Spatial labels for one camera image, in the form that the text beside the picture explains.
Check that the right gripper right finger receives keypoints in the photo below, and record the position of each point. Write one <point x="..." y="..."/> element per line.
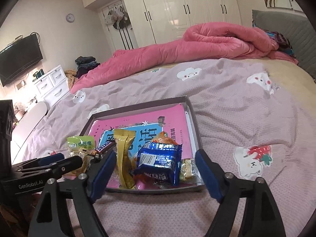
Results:
<point x="261" y="216"/>

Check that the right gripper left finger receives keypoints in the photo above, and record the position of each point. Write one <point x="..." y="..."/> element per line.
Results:
<point x="51" y="216"/>

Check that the clear packet oat cookie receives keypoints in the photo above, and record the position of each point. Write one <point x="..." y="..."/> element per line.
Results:
<point x="81" y="164"/>

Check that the green milk cheese snack packet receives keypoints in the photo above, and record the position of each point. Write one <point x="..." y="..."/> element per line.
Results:
<point x="80" y="145"/>

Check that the Snickers chocolate bar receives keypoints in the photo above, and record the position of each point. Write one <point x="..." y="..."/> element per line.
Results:
<point x="100" y="151"/>

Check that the yellow Alpenliebe candy packet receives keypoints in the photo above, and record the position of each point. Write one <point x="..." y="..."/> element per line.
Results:
<point x="124" y="139"/>

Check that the blue foil biscuit packet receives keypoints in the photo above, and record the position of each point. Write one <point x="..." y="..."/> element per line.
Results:
<point x="159" y="162"/>

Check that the clear packet yellow cake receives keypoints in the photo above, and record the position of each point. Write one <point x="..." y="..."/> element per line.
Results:
<point x="188" y="170"/>

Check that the orange rice cracker packet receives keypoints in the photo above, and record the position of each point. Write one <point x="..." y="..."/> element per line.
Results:
<point x="160" y="140"/>

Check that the white drawer cabinet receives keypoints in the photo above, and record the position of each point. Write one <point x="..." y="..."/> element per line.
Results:
<point x="51" y="87"/>

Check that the mauve patterned bed sheet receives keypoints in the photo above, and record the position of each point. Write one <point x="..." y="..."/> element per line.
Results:
<point x="238" y="104"/>

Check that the pink children's book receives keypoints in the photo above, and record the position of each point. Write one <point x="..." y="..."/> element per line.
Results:
<point x="173" y="119"/>

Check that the tan knitted blanket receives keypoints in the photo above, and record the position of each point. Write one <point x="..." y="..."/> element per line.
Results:
<point x="71" y="77"/>

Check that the dark folded clothes pile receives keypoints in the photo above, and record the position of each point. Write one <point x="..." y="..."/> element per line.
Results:
<point x="84" y="65"/>

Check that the striped dark garment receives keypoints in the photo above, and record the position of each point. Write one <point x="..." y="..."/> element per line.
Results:
<point x="283" y="43"/>

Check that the hanging bags on door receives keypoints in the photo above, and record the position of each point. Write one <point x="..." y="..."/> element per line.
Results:
<point x="118" y="18"/>

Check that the pink quilted duvet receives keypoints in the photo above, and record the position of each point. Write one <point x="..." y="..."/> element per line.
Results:
<point x="202" y="41"/>

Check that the grey padded headboard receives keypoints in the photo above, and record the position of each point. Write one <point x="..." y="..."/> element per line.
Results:
<point x="297" y="29"/>

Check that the white glossy wardrobe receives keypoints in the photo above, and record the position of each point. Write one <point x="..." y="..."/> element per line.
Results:
<point x="161" y="21"/>

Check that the black wall television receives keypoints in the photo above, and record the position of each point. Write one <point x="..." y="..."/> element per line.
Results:
<point x="17" y="58"/>

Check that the round wall clock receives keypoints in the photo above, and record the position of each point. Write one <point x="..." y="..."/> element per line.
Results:
<point x="69" y="18"/>

